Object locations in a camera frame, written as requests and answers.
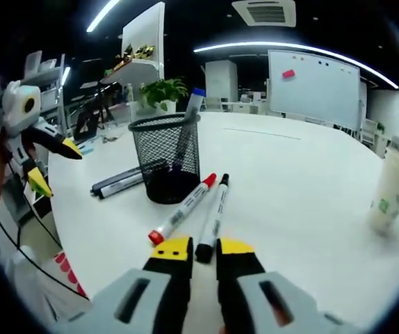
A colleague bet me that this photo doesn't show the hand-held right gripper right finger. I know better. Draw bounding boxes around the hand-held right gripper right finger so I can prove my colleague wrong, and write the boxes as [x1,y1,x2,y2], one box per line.
[215,236,359,334]

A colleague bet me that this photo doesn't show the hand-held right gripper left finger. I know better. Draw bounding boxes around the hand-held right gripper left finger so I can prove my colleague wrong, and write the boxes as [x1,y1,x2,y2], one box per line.
[49,235,196,334]

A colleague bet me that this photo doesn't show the dark markers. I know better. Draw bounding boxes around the dark markers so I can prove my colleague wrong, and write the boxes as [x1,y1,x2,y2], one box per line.
[90,166,143,196]

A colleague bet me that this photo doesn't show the red whiteboard marker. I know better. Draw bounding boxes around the red whiteboard marker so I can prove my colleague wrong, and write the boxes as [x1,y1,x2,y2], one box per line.
[147,173,218,245]

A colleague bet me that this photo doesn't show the black mesh pen holder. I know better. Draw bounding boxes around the black mesh pen holder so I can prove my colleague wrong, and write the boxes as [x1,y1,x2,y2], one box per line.
[128,112,202,205]

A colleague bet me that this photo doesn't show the blue whiteboard marker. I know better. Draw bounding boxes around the blue whiteboard marker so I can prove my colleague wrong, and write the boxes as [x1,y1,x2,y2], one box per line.
[173,87,206,175]

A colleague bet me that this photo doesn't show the large rolling whiteboard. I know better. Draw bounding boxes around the large rolling whiteboard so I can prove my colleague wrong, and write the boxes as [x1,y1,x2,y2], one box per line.
[267,49,362,129]

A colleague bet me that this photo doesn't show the white under-desk cabinet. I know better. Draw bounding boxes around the white under-desk cabinet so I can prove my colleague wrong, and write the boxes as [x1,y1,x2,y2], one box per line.
[22,177,53,223]

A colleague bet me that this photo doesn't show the small black open laptop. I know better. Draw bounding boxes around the small black open laptop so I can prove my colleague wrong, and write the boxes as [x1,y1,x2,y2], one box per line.
[72,109,99,142]

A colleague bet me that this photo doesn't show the grey metal storage rack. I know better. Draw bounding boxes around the grey metal storage rack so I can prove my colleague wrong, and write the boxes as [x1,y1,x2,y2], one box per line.
[22,50,72,140]

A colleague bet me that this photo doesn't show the black tripod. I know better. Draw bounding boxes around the black tripod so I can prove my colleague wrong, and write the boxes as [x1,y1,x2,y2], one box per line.
[93,93,117,128]

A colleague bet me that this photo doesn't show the person's white shirt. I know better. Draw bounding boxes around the person's white shirt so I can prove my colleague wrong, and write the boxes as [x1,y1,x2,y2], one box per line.
[4,243,92,328]

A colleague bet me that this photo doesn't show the green potted plant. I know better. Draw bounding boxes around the green potted plant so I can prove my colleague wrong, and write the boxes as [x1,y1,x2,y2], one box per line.
[138,78,189,114]

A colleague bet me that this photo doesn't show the long curved ceiling light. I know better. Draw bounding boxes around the long curved ceiling light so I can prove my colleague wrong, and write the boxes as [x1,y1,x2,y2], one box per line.
[193,41,399,90]
[86,0,120,34]

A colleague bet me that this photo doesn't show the gold ornaments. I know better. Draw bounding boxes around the gold ornaments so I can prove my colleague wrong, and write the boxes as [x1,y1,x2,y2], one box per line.
[114,44,156,70]

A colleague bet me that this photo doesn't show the white curved display shelf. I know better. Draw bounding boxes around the white curved display shelf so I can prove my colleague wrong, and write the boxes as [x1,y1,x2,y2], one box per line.
[100,1,165,84]

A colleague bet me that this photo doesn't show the white office chair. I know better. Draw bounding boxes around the white office chair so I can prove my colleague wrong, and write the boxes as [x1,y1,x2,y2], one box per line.
[204,96,223,112]
[362,118,377,147]

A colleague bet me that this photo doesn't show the ceiling air conditioner vent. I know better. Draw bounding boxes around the ceiling air conditioner vent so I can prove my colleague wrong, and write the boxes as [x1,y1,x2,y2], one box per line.
[231,0,297,27]

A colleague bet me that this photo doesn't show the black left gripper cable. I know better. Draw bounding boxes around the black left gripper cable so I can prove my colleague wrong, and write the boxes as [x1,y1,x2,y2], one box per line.
[0,180,89,300]

